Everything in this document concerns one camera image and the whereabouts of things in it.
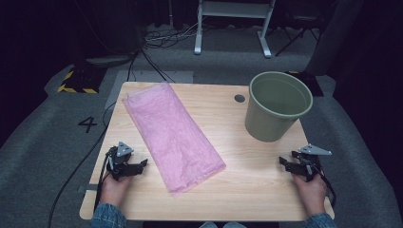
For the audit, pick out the dark round table grommet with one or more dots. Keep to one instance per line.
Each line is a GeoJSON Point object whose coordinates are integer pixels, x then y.
{"type": "Point", "coordinates": [239, 98]}

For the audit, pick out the dark stand with grey base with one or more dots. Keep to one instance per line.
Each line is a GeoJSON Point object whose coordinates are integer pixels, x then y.
{"type": "Point", "coordinates": [107, 59]}

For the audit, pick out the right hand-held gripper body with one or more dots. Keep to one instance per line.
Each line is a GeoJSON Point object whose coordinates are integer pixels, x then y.
{"type": "Point", "coordinates": [312, 163]}

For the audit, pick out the green plastic bin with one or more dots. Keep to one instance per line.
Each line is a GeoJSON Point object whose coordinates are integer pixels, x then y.
{"type": "Point", "coordinates": [269, 122]}

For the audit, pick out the person's legs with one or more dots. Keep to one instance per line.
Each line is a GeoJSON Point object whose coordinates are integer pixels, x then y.
{"type": "Point", "coordinates": [231, 225]}

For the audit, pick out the pink plastic bag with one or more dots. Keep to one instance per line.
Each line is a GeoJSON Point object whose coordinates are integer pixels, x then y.
{"type": "Point", "coordinates": [171, 136]}

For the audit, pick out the grey tape strip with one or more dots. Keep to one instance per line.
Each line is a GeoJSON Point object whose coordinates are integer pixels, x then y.
{"type": "Point", "coordinates": [85, 188]}

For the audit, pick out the person's left hand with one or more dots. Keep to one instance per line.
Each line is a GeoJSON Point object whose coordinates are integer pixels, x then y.
{"type": "Point", "coordinates": [113, 191]}

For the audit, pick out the black tripod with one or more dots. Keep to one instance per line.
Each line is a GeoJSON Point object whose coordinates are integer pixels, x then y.
{"type": "Point", "coordinates": [296, 36]}

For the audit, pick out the white metal stand frame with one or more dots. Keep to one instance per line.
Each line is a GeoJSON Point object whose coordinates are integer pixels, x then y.
{"type": "Point", "coordinates": [198, 31]}

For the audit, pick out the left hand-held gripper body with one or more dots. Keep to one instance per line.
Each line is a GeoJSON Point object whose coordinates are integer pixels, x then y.
{"type": "Point", "coordinates": [118, 164]}

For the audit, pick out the black yellow striped base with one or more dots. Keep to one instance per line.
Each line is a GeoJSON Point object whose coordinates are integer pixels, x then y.
{"type": "Point", "coordinates": [80, 80]}
{"type": "Point", "coordinates": [313, 85]}

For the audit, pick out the person's right hand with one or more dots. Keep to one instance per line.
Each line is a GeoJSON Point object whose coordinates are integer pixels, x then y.
{"type": "Point", "coordinates": [313, 196]}

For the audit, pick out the grey column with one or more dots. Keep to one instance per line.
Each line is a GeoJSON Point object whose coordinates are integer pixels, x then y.
{"type": "Point", "coordinates": [332, 38]}

